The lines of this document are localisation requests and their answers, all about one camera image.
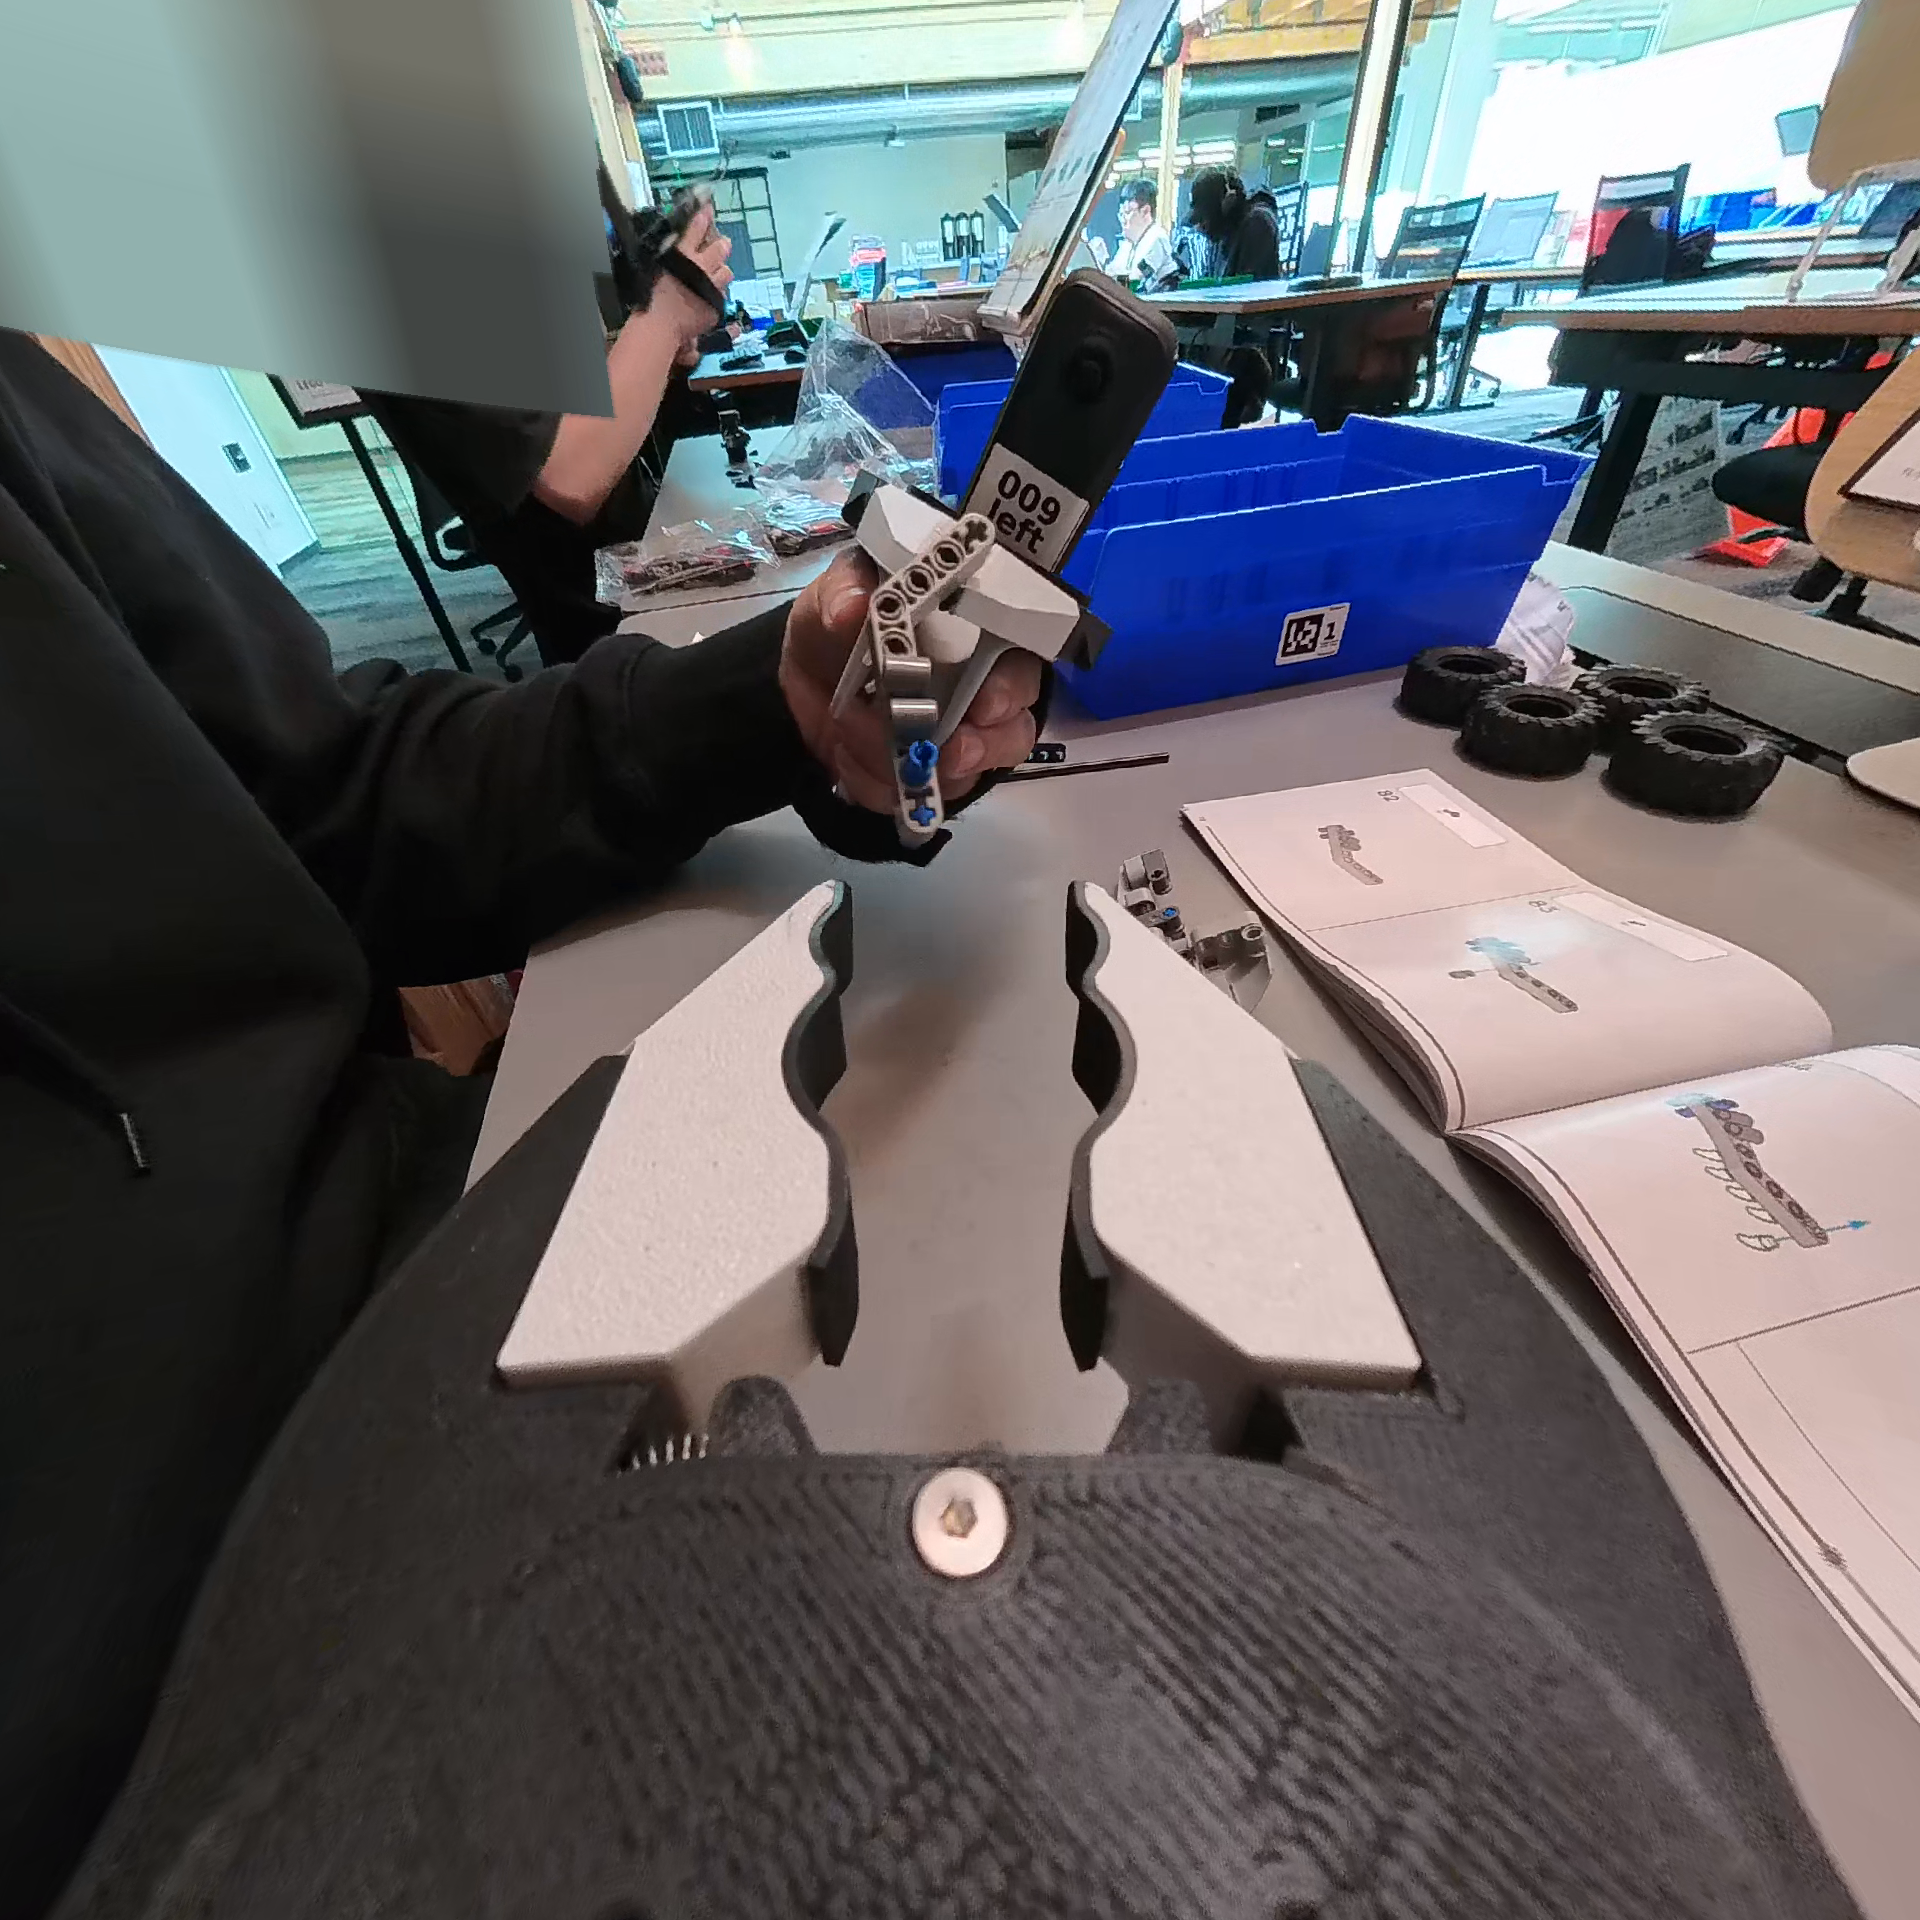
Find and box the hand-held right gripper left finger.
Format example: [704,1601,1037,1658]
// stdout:
[494,883,863,1424]

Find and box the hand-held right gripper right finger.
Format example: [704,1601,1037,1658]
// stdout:
[1060,883,1424,1435]

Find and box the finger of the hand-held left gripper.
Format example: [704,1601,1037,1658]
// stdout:
[829,483,971,715]
[919,558,1088,673]

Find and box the grey angled toy brick beam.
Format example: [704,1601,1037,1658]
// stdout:
[866,515,1002,839]

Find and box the person's left forearm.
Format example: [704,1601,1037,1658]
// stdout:
[336,593,843,962]

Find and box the grey desk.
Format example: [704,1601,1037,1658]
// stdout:
[465,435,1920,1920]

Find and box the person's left hand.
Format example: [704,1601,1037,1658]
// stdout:
[781,555,1056,823]

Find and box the clear plastic bag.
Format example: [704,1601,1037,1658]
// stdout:
[754,318,943,520]

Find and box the plastic bag of toy parts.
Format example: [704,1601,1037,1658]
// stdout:
[595,510,782,599]

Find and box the grey board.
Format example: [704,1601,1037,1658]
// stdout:
[979,0,1188,336]

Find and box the blue tagged storage bin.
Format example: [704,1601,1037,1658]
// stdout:
[1050,417,1597,723]

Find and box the grey toy brick panel assembly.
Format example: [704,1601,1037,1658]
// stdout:
[1116,846,1274,1010]

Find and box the black office chair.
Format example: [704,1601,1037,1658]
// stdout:
[1377,194,1491,410]
[1579,162,1695,298]

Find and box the open instruction booklet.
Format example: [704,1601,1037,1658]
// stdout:
[1182,769,1920,1721]

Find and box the black sign stand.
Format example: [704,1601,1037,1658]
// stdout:
[336,421,481,678]

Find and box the white plastic bag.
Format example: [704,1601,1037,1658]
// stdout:
[1496,575,1580,690]

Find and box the person's black printed sweatshirt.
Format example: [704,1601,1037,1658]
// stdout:
[0,331,799,1920]

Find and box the wooden display board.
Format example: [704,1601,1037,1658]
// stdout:
[1804,353,1920,599]

